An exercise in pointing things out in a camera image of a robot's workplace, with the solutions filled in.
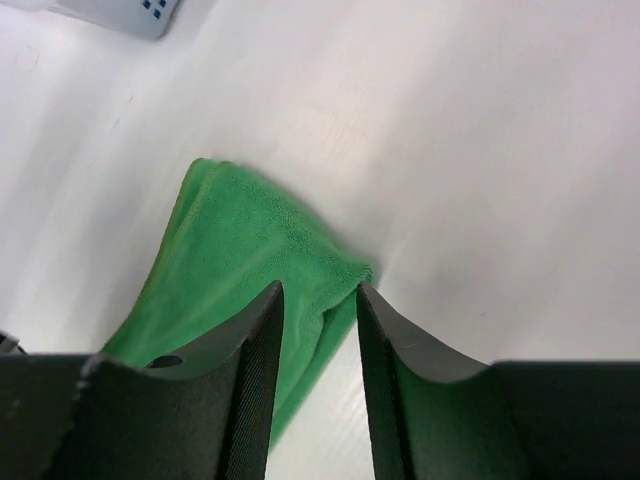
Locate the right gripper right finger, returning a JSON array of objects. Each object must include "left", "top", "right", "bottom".
[{"left": 357, "top": 283, "right": 639, "bottom": 479}]

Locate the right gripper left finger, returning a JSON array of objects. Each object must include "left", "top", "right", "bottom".
[{"left": 1, "top": 282, "right": 284, "bottom": 479}]

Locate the green towel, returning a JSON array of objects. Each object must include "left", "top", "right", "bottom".
[{"left": 103, "top": 158, "right": 373, "bottom": 440}]

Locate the white plastic basket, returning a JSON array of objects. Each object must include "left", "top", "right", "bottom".
[{"left": 29, "top": 0, "right": 186, "bottom": 41}]

